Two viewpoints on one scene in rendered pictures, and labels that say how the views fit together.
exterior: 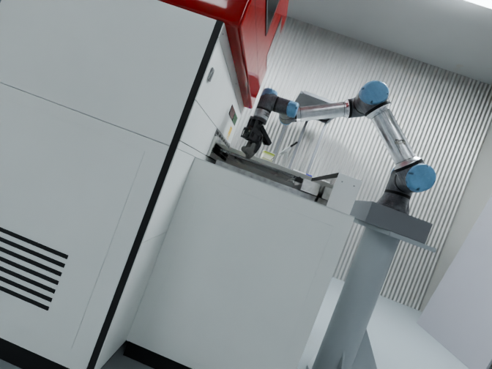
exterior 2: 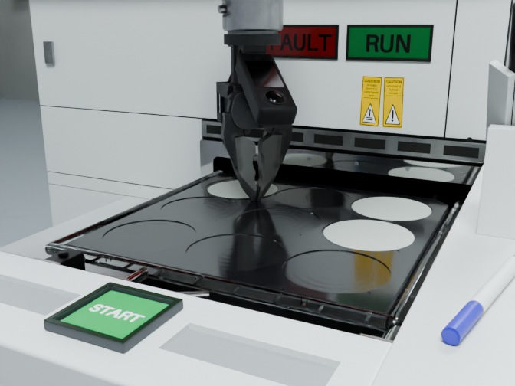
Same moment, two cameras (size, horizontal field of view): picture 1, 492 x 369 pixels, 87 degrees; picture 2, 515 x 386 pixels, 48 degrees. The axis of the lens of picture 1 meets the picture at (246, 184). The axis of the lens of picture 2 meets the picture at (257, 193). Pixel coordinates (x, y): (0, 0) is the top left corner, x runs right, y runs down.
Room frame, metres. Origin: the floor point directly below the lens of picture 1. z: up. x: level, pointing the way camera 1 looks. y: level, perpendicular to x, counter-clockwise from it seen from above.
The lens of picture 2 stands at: (1.59, -0.64, 1.12)
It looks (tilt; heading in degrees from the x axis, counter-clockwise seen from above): 16 degrees down; 112
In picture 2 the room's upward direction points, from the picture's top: straight up
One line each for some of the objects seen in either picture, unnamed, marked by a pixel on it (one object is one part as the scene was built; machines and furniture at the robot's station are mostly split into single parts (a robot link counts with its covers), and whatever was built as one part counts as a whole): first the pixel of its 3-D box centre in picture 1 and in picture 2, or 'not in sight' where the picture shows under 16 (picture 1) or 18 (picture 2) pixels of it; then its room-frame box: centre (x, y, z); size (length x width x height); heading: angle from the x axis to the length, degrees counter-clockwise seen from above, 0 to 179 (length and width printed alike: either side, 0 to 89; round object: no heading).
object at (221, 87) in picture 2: (254, 130); (250, 83); (1.30, 0.05, 1.05); 0.09 x 0.08 x 0.12; 130
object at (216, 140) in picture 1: (220, 152); (326, 181); (1.36, 0.19, 0.89); 0.44 x 0.02 x 0.10; 176
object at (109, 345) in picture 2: not in sight; (116, 314); (1.40, -0.39, 0.96); 0.06 x 0.06 x 0.01; 86
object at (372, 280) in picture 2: (258, 166); (278, 222); (1.36, -0.03, 0.90); 0.34 x 0.34 x 0.01; 86
